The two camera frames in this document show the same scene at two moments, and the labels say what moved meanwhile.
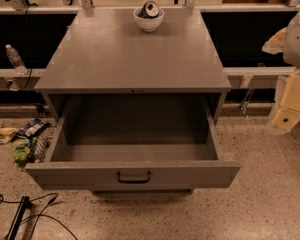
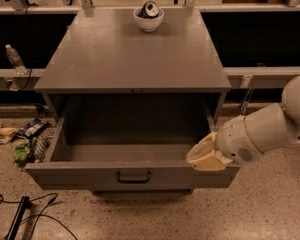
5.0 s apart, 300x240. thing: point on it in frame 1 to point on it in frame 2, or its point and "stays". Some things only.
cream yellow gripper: [298, 42] to [236, 140]
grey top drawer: [151, 141] stays
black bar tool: [25, 204] stays
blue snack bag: [33, 128] stays
